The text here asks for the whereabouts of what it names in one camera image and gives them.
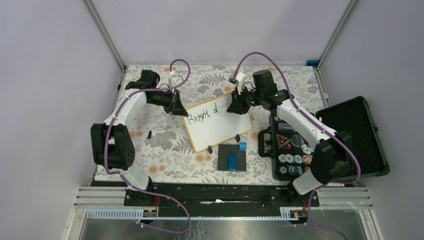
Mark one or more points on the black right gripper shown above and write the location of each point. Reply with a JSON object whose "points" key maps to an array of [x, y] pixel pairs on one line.
{"points": [[237, 105]]}

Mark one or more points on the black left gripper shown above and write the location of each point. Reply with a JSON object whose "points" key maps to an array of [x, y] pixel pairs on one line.
{"points": [[174, 106]]}

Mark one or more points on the yellow framed whiteboard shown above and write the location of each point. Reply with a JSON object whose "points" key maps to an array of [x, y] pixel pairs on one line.
{"points": [[207, 127]]}

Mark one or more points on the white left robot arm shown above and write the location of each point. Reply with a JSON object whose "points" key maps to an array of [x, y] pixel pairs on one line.
{"points": [[112, 145]]}

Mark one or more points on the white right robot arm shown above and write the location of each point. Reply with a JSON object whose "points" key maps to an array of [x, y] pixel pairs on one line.
{"points": [[308, 132]]}

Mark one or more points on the black whiteboard clip foot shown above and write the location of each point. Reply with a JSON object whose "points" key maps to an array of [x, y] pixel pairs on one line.
{"points": [[237, 138], [209, 149]]}

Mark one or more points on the light blue toy brick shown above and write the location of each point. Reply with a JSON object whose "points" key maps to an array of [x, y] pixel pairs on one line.
{"points": [[242, 146]]}

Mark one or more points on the dark grey brick baseplate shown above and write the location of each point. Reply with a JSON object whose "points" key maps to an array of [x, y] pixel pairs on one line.
{"points": [[224, 150]]}

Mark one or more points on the black poker chip case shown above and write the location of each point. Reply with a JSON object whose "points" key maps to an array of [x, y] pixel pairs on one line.
{"points": [[354, 126]]}

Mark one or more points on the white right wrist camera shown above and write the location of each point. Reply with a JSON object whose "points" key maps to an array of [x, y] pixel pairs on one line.
{"points": [[237, 79]]}

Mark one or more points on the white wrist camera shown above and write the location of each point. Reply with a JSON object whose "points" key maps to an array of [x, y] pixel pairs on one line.
{"points": [[237, 79], [175, 80]]}

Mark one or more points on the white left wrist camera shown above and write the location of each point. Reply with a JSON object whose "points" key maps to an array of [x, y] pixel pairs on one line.
{"points": [[175, 80]]}

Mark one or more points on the blue corner bracket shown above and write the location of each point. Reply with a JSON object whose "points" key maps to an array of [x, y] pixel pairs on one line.
{"points": [[312, 63]]}

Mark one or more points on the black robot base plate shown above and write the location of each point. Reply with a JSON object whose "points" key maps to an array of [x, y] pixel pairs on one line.
{"points": [[215, 200]]}

